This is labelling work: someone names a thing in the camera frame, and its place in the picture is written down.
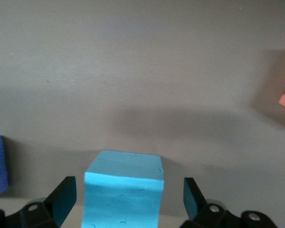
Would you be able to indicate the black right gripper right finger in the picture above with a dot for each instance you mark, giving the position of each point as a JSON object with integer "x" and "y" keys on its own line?
{"x": 204, "y": 213}

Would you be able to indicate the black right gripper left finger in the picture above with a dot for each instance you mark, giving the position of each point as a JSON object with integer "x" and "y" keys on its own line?
{"x": 47, "y": 213}

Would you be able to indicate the light blue foam block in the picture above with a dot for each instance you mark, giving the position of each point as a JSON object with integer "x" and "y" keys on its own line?
{"x": 123, "y": 194}

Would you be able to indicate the brown table cover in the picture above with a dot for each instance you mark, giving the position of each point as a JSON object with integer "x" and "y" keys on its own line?
{"x": 133, "y": 71}

